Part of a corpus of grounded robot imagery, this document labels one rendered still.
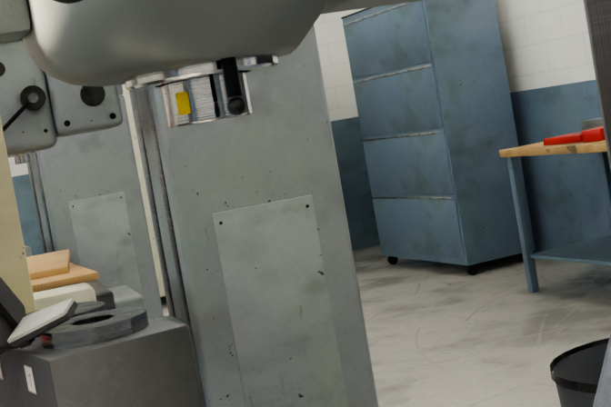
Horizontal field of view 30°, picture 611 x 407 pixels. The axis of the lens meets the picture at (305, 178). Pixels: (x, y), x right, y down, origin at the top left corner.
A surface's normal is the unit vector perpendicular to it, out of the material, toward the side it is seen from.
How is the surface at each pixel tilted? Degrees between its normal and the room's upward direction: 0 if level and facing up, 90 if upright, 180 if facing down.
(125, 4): 123
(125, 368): 90
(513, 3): 90
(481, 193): 90
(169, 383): 90
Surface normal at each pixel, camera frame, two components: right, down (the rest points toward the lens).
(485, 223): 0.36, -0.01
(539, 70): -0.92, 0.18
